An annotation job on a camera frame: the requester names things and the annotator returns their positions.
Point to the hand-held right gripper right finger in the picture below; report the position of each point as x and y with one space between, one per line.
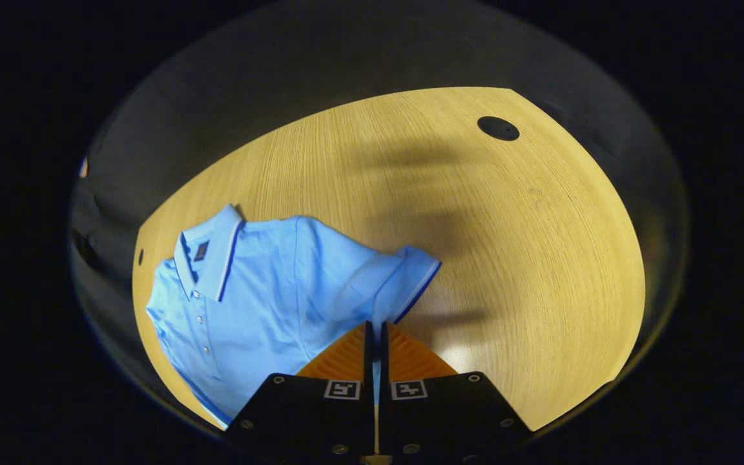
436 413

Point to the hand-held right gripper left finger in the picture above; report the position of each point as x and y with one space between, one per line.
320 413

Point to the light blue polo T-shirt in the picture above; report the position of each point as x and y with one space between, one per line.
262 290

